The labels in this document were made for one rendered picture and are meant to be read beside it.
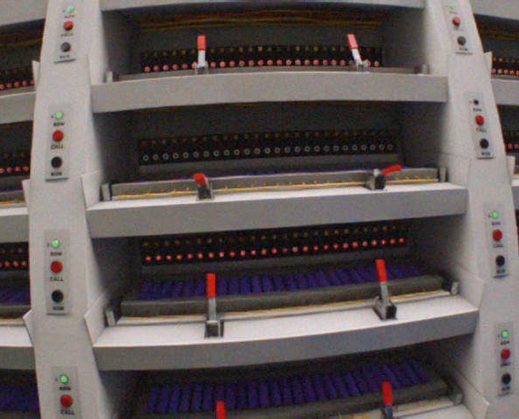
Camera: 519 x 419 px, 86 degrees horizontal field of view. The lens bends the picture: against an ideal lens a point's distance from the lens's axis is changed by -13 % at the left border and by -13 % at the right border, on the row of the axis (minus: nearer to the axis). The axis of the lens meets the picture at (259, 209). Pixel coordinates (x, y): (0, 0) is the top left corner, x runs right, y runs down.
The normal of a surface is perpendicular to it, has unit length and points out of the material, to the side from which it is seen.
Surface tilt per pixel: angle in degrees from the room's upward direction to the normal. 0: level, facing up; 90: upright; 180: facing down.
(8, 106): 111
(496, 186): 90
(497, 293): 90
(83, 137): 90
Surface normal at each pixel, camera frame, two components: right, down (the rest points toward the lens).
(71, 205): 0.06, -0.11
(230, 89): 0.07, 0.25
